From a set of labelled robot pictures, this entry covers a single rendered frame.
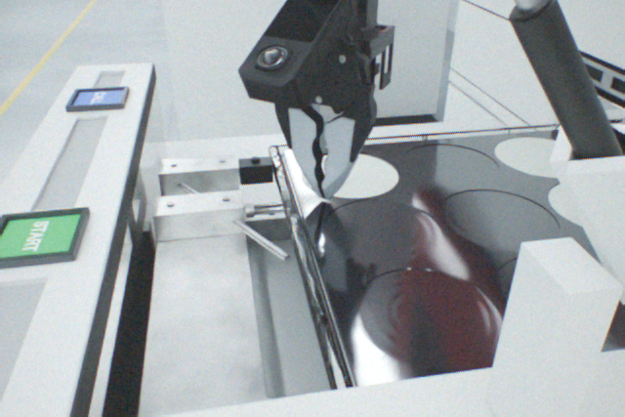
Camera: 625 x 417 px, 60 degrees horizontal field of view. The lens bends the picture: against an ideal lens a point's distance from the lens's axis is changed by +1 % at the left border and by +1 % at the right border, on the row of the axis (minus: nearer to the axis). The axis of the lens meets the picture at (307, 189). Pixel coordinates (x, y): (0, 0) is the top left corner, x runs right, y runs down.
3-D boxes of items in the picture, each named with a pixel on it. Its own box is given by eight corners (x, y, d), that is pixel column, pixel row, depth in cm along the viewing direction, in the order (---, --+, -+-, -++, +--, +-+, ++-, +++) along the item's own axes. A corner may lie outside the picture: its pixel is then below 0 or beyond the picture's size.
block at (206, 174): (237, 176, 60) (235, 151, 59) (239, 190, 57) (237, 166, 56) (163, 182, 59) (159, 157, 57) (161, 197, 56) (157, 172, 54)
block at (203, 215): (242, 214, 53) (240, 187, 52) (245, 232, 50) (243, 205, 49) (158, 222, 52) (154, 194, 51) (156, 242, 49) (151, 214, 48)
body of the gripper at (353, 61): (393, 90, 50) (405, -53, 44) (357, 122, 44) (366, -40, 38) (318, 78, 53) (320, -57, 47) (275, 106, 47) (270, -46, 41)
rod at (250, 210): (288, 209, 53) (288, 196, 52) (290, 217, 51) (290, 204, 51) (240, 213, 52) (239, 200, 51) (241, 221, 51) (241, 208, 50)
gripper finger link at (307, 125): (344, 177, 55) (348, 89, 50) (319, 203, 50) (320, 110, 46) (316, 170, 56) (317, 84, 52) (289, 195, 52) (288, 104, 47)
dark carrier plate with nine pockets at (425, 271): (562, 133, 67) (562, 129, 66) (854, 335, 37) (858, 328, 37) (282, 155, 61) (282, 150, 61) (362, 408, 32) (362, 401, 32)
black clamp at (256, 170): (270, 173, 60) (270, 152, 59) (273, 183, 58) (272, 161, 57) (239, 176, 59) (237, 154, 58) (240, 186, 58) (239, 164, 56)
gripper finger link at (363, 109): (374, 160, 47) (381, 61, 43) (367, 167, 46) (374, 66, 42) (325, 149, 49) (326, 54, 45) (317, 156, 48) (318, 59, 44)
